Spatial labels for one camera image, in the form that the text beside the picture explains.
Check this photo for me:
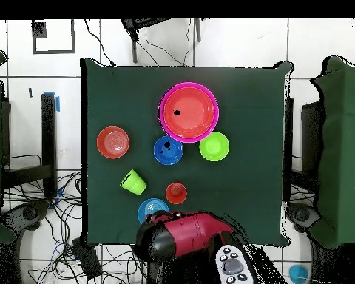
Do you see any small orange bowl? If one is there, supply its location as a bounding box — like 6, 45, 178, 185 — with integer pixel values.
96, 126, 130, 160

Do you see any black power brick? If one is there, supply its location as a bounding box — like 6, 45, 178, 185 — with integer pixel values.
71, 236, 104, 280

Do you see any small light blue bowl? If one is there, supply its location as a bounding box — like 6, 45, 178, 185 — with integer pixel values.
137, 197, 171, 225

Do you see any blue tape strip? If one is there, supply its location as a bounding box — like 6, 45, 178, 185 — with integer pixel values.
42, 90, 61, 114

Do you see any large orange bowl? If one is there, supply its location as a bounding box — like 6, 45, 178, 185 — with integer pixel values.
163, 87, 216, 139

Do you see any tangled cable bundle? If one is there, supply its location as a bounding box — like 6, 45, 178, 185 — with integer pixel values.
2, 171, 147, 284

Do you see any black metal stand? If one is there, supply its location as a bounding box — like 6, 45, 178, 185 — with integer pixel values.
283, 97, 325, 202
1, 92, 58, 199

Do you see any dark green tablecloth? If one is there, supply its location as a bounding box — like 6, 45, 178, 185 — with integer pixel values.
80, 58, 294, 248

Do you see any black floor cable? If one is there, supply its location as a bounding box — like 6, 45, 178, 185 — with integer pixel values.
84, 18, 116, 67
143, 18, 194, 67

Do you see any green cup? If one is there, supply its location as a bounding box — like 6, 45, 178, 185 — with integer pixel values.
119, 169, 148, 196

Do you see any small dark blue bowl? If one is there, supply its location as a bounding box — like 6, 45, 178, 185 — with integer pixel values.
152, 135, 185, 166

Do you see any small green bowl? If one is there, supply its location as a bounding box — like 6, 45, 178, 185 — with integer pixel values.
198, 131, 231, 163

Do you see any orange cup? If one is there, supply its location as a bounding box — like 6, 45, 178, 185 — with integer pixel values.
165, 181, 188, 206

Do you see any blue disc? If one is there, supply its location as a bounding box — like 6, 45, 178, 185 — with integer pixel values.
288, 263, 309, 284

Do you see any large pink bowl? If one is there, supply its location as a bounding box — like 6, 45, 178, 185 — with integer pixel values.
158, 81, 220, 144

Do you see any black camera tripod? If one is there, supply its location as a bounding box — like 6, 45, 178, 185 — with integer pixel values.
120, 18, 203, 64

